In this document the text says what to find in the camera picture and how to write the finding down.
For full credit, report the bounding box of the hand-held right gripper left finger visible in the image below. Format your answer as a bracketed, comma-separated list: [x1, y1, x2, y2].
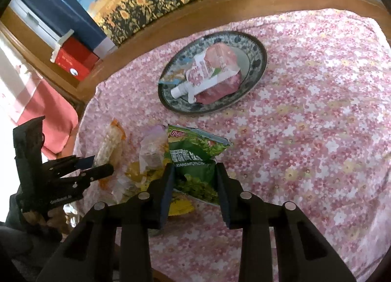
[37, 163, 176, 282]

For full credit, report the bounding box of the pink floral tablecloth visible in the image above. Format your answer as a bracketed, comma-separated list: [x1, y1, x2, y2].
[73, 9, 391, 282]

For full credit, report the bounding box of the pink spout pouch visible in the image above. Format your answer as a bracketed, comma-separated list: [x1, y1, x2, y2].
[170, 46, 240, 104]

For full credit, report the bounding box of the blue cabinet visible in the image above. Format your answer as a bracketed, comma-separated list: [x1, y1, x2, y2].
[15, 0, 118, 56]

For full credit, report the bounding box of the person's left forearm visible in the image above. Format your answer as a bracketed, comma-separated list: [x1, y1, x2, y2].
[0, 193, 72, 282]

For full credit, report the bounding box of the dark pink pouch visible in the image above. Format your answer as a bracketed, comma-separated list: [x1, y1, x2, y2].
[195, 70, 242, 104]

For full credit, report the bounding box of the red box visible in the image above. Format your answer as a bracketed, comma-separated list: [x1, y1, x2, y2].
[50, 38, 101, 82]

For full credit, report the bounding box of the green leafy snack packet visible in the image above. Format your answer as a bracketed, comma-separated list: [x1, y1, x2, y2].
[163, 125, 233, 207]

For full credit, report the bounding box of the clear packet with purple top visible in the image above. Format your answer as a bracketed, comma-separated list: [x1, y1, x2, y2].
[139, 125, 169, 175]

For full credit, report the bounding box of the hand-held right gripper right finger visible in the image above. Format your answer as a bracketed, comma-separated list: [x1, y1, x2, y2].
[215, 162, 356, 282]

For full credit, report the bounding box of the white cabinet drawer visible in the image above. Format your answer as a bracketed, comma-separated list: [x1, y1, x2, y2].
[9, 0, 60, 46]

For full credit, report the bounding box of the yellow snack packet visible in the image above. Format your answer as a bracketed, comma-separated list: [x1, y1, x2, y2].
[125, 160, 196, 217]

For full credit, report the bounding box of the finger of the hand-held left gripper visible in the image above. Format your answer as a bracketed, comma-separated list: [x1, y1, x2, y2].
[46, 155, 96, 178]
[62, 164, 114, 191]

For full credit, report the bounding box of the blue patterned ceramic plate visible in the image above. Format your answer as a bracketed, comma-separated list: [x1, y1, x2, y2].
[157, 32, 268, 115]

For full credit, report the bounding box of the orange bread packet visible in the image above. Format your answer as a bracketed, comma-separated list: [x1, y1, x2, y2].
[93, 119, 127, 188]

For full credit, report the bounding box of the pink red cloth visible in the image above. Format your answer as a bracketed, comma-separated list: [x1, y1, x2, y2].
[17, 79, 80, 161]

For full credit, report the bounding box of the person's left hand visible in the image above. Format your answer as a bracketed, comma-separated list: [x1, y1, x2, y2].
[21, 203, 71, 232]

